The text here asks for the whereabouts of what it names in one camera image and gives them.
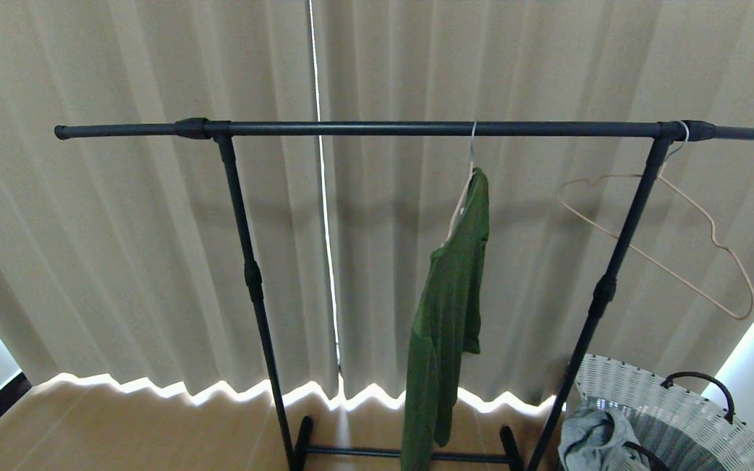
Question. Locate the pink clothes hanger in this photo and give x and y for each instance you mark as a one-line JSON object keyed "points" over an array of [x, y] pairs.
{"points": [[612, 233], [461, 203]]}

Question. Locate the beige curtain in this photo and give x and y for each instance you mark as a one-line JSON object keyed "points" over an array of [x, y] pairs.
{"points": [[122, 261]]}

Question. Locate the green long-sleeved shirt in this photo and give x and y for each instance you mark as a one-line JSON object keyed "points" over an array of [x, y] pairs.
{"points": [[442, 327]]}

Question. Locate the white laundry basket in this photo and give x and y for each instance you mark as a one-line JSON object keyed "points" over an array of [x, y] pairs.
{"points": [[678, 405]]}

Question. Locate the black clothes rack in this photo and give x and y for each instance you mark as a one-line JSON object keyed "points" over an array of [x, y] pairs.
{"points": [[351, 129]]}

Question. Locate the pale grey garment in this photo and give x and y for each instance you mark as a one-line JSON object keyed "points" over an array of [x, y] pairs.
{"points": [[586, 432]]}

